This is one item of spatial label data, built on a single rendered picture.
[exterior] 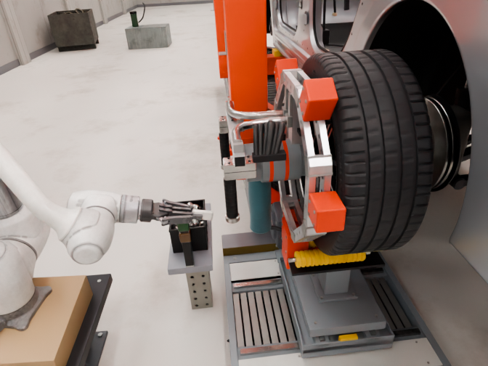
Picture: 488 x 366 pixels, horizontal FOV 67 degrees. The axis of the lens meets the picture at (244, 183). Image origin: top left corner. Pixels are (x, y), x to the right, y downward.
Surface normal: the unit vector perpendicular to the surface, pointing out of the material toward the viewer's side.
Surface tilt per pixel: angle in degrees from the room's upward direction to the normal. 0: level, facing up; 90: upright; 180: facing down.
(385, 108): 44
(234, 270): 0
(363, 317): 0
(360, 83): 30
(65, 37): 90
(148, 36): 90
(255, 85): 90
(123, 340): 0
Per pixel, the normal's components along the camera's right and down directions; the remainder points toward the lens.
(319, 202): -0.05, -0.86
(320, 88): 0.02, -0.42
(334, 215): 0.10, 0.50
